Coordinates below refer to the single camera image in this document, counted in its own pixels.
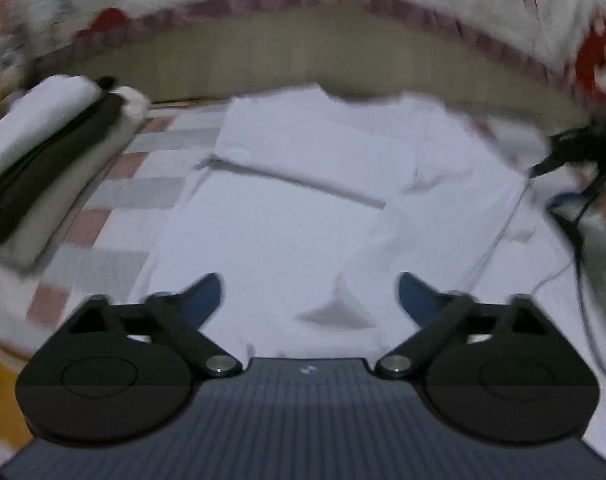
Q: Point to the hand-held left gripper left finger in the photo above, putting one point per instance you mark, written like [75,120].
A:
[203,300]

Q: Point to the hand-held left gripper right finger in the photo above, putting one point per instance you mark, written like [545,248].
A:
[418,300]

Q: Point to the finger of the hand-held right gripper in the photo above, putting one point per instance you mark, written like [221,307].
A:
[563,152]

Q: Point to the white T-shirt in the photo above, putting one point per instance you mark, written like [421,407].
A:
[308,210]

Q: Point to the pink grey checkered mat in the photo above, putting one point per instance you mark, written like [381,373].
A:
[108,195]

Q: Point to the folded white garment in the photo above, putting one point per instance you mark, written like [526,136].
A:
[33,120]

